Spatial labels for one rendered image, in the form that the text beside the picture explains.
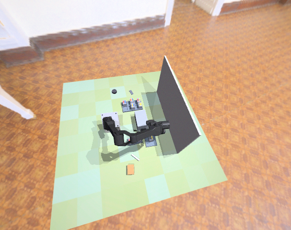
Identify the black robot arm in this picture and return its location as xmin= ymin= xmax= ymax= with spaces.
xmin=102 ymin=116 xmax=170 ymax=146

